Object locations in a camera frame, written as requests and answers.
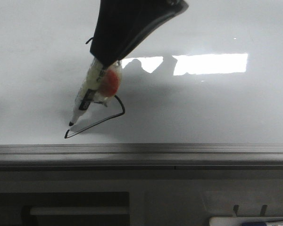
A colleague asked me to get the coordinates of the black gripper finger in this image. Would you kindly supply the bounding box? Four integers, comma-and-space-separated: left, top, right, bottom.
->
90, 0, 189, 67

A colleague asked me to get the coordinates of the red magnet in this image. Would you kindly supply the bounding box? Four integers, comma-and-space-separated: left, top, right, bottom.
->
93, 61, 123, 106

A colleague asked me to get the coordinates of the white black whiteboard marker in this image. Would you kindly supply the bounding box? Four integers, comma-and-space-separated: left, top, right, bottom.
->
69, 58, 106, 126

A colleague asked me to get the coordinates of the white whiteboard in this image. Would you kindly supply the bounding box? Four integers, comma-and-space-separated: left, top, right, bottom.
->
0, 0, 283, 145

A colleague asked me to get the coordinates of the dark hook left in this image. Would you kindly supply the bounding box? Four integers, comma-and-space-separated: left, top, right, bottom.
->
233, 204, 239, 217

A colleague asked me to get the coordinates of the dark hook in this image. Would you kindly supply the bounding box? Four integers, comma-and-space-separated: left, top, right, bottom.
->
233, 204, 239, 217
260, 204, 267, 217

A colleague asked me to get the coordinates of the dark hook middle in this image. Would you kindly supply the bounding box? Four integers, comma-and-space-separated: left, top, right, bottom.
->
260, 204, 267, 217

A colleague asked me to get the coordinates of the blue white marker in tray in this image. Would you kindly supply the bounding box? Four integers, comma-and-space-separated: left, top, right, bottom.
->
241, 220, 283, 226

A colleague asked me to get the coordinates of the grey aluminium whiteboard frame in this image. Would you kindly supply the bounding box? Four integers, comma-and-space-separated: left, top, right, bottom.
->
0, 143, 283, 169

